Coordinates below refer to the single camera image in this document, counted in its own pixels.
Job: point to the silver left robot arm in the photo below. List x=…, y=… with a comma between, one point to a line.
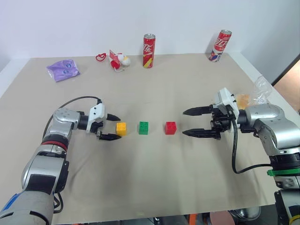
x=44, y=164

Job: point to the red and yellow soda can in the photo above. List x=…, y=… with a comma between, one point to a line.
x=148, y=51

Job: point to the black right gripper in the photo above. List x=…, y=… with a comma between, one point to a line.
x=221, y=122

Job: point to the reddish-brown rounded shape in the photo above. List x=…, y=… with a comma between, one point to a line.
x=221, y=218

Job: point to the purple plastic packet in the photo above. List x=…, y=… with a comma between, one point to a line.
x=63, y=70

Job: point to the yellow toy block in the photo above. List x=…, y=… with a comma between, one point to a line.
x=121, y=129

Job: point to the red and white toy figure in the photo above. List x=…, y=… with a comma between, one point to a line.
x=117, y=61

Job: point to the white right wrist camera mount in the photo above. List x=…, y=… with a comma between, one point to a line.
x=226, y=97

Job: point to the red white blue soda can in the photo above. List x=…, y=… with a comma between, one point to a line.
x=220, y=45

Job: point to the red toy block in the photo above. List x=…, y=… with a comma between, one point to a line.
x=170, y=128

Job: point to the shiny dark rounded shape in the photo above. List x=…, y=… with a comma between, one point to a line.
x=246, y=213

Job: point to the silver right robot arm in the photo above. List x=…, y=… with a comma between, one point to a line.
x=276, y=131

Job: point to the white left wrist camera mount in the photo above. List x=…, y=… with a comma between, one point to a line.
x=96, y=113

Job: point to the donut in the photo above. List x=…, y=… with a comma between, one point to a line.
x=242, y=99

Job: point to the green toy block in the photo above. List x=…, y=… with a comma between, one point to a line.
x=143, y=128

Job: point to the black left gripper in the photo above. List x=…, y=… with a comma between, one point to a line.
x=98, y=127

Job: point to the beige table cloth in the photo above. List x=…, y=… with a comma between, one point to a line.
x=150, y=175

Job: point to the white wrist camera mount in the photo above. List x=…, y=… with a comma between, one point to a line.
x=226, y=97
x=96, y=113

